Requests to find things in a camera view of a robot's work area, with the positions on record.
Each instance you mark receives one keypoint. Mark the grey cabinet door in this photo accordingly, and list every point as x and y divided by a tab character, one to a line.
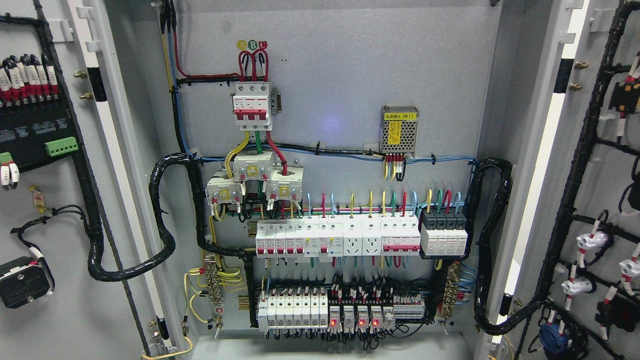
558	243
84	318

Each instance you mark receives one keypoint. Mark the white socket breaker row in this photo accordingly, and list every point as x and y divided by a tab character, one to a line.
327	237

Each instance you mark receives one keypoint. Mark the white current transformer group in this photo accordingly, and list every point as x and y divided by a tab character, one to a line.
259	173

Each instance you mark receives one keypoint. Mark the metal mesh power supply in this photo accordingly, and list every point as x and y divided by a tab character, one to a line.
399	129

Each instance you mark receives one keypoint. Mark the red white main breaker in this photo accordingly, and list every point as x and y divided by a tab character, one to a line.
254	106

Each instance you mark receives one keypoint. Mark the lower relay terminal row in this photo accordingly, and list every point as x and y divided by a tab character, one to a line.
363	308

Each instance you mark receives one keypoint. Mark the white lower breaker row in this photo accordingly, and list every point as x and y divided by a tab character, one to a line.
294	309

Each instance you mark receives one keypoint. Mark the black grey surge protector block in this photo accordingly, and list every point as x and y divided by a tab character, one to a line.
443	235

